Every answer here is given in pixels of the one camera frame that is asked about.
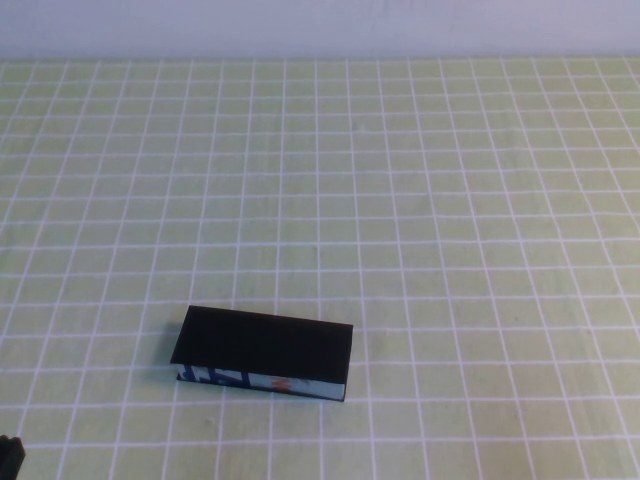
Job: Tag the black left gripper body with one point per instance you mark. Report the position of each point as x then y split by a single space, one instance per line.
10 460

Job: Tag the black glasses case printed side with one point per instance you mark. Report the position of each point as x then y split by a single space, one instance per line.
260 340

